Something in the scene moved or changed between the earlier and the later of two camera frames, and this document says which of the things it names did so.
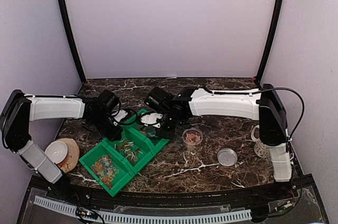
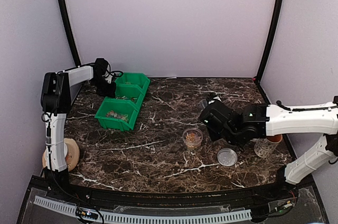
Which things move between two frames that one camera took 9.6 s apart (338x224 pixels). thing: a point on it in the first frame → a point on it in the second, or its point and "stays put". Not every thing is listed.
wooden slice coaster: x=72 y=156 stays put
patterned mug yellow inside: x=261 y=149 stays put
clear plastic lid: x=227 y=157 stays put
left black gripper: x=116 y=134 → x=109 y=93
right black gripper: x=170 y=136 → x=214 y=136
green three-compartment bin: x=112 y=162 → x=121 y=112
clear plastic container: x=192 y=138 stays put
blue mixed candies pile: x=128 y=149 → x=124 y=97
